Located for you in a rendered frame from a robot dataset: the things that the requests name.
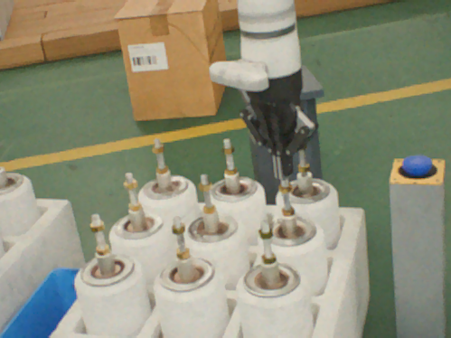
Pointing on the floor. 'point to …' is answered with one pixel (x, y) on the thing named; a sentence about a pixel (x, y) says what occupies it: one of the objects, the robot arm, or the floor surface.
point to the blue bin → (44, 306)
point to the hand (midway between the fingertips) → (282, 164)
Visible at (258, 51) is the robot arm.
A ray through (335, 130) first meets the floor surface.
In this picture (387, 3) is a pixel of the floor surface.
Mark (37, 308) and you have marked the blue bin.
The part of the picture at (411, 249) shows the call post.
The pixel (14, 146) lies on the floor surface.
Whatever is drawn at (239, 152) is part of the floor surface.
